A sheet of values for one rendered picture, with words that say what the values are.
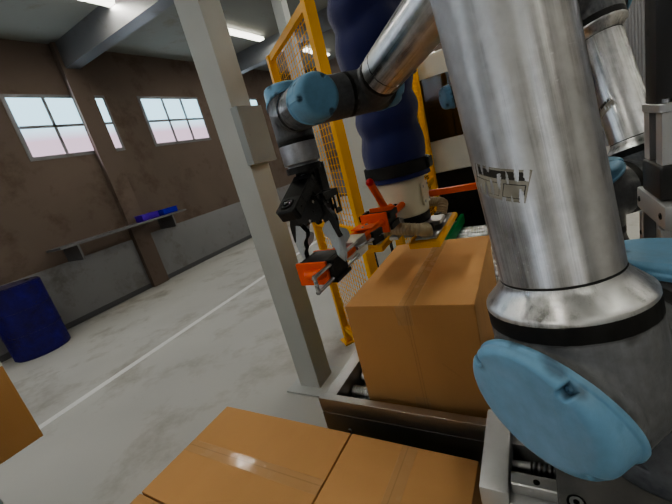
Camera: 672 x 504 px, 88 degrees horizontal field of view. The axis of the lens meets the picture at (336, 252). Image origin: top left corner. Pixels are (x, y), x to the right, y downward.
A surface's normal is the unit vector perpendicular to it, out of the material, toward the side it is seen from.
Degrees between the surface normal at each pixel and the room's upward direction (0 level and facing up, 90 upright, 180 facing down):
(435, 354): 90
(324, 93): 90
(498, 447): 0
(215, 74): 90
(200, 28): 90
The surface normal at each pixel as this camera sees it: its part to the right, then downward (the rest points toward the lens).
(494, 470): -0.25, -0.93
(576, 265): -0.26, 0.23
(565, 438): -0.83, 0.46
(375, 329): -0.44, 0.35
